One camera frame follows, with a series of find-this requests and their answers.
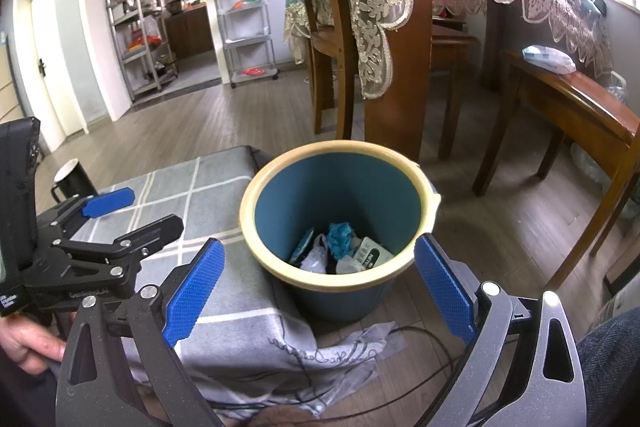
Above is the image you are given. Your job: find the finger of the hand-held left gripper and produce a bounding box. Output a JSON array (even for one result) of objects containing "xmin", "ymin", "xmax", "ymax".
[
  {"xmin": 50, "ymin": 213, "xmax": 186, "ymax": 303},
  {"xmin": 37, "ymin": 188, "xmax": 137, "ymax": 238}
]

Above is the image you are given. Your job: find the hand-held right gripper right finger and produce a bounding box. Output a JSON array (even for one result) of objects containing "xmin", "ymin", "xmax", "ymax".
[{"xmin": 414, "ymin": 233, "xmax": 587, "ymax": 427}]

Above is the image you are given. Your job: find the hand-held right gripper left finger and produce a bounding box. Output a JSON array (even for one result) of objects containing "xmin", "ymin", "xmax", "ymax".
[{"xmin": 55, "ymin": 237, "xmax": 226, "ymax": 427}]

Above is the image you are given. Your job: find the large white black medicine box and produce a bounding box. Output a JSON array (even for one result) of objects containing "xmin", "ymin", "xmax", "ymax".
[{"xmin": 352, "ymin": 237, "xmax": 396, "ymax": 269}]

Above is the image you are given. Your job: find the white tissue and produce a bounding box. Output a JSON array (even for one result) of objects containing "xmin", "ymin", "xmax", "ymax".
[{"xmin": 334, "ymin": 254, "xmax": 362, "ymax": 275}]

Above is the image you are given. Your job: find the teal glove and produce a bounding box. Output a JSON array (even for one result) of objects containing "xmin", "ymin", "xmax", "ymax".
[{"xmin": 327, "ymin": 222, "xmax": 355, "ymax": 255}]

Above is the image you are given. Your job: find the blue silver foil packet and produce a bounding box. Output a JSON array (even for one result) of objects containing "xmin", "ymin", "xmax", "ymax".
[{"xmin": 289, "ymin": 227, "xmax": 316, "ymax": 264}]

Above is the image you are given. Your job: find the clear plastic bag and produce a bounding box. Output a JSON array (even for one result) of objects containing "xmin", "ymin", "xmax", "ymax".
[{"xmin": 299, "ymin": 234, "xmax": 330, "ymax": 274}]

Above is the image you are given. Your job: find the blue bin with yellow rim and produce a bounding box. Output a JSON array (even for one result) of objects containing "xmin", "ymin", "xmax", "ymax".
[{"xmin": 239, "ymin": 139, "xmax": 442, "ymax": 323}]

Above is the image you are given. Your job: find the person's left hand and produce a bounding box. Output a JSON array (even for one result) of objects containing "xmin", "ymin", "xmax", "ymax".
[{"xmin": 0, "ymin": 314, "xmax": 68, "ymax": 375}]

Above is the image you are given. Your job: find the black mug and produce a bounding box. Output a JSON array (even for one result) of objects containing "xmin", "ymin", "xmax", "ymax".
[{"xmin": 50, "ymin": 158, "xmax": 98, "ymax": 202}]

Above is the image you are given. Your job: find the grey plaid cloth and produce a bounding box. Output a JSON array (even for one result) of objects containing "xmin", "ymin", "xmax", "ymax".
[{"xmin": 65, "ymin": 146, "xmax": 408, "ymax": 410}]

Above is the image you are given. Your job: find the white door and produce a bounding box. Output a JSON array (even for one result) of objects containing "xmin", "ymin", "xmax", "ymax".
[{"xmin": 30, "ymin": 0, "xmax": 68, "ymax": 140}]

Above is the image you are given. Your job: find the person's right leg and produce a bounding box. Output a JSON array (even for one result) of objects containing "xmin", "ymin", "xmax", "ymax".
[{"xmin": 575, "ymin": 307, "xmax": 640, "ymax": 427}]

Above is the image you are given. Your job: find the metal shelf rack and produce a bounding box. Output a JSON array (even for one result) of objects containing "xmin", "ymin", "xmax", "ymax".
[{"xmin": 104, "ymin": 0, "xmax": 179, "ymax": 102}]

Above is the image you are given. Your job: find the crumpled translucent plastic sheet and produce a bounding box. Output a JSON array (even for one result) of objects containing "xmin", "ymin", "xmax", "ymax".
[{"xmin": 570, "ymin": 141, "xmax": 613, "ymax": 188}]

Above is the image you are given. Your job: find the wooden kitchen cabinet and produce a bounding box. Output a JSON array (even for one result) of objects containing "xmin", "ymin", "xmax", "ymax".
[{"xmin": 165, "ymin": 4, "xmax": 216, "ymax": 60}]

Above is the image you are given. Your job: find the white trolley rack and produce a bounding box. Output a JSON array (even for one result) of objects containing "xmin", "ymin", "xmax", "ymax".
[{"xmin": 212, "ymin": 0, "xmax": 279, "ymax": 88}]

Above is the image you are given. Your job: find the wooden bench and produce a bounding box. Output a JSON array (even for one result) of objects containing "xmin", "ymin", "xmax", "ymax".
[{"xmin": 472, "ymin": 51, "xmax": 640, "ymax": 293}]

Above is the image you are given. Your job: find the wooden chair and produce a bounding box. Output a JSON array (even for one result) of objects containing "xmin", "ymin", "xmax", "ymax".
[
  {"xmin": 432, "ymin": 34, "xmax": 483, "ymax": 158},
  {"xmin": 295, "ymin": 0, "xmax": 361, "ymax": 140}
]

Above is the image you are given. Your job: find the white blue tissue packet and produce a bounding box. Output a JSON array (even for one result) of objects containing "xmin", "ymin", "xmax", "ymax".
[{"xmin": 522, "ymin": 45, "xmax": 576, "ymax": 74}]

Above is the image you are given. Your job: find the black cable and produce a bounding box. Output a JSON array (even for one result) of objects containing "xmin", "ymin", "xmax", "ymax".
[{"xmin": 210, "ymin": 327, "xmax": 473, "ymax": 420}]

